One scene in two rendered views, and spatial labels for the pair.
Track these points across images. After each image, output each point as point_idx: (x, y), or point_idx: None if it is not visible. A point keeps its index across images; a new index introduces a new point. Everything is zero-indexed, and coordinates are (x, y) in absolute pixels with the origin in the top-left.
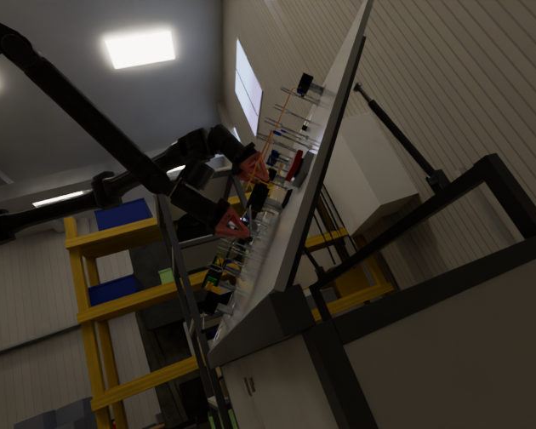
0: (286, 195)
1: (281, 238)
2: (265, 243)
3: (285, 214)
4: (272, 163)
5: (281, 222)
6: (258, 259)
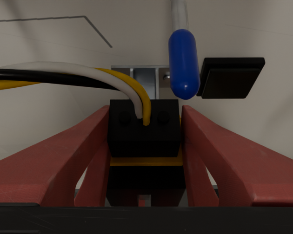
0: (251, 87)
1: None
2: (26, 120)
3: (269, 120)
4: (191, 37)
5: (237, 125)
6: (9, 138)
